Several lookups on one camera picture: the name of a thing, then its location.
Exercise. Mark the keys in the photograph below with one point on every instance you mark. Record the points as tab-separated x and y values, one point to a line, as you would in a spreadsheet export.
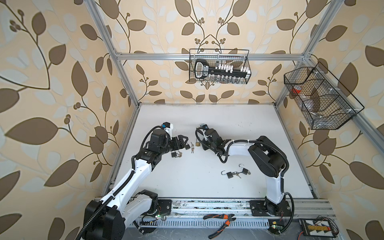
236	174

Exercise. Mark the black socket tool set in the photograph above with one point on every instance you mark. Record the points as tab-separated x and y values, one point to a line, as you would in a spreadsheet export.
202	69

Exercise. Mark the back wire basket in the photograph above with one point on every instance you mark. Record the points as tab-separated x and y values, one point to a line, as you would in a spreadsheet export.
234	57

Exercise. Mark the red capped item in basket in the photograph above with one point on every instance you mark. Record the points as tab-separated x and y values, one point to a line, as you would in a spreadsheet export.
296	90

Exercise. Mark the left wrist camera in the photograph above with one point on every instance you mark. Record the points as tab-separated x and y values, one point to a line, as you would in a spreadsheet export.
168	127

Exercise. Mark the black power distribution board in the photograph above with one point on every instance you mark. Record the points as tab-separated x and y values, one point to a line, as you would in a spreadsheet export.
320	227

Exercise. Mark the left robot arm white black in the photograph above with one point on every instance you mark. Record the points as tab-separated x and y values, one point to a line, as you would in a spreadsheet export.
108	218

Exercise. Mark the wire basket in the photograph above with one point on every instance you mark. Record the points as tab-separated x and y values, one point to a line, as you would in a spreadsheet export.
234	57
325	101

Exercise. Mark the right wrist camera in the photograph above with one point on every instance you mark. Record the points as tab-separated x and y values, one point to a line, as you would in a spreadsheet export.
202	130

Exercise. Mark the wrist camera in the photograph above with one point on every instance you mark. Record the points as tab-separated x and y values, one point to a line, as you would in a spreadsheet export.
168	127
202	130

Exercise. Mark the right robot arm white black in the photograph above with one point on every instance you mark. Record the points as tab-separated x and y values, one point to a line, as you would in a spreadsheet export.
270	160

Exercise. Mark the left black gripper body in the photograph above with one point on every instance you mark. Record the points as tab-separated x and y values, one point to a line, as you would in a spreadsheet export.
173	144

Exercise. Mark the right wire basket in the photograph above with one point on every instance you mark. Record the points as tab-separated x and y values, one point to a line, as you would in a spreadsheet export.
325	101

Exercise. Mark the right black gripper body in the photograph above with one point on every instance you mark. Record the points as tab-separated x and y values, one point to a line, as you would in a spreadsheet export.
206	145

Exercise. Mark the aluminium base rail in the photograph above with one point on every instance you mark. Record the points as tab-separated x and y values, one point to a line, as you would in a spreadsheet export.
243	213

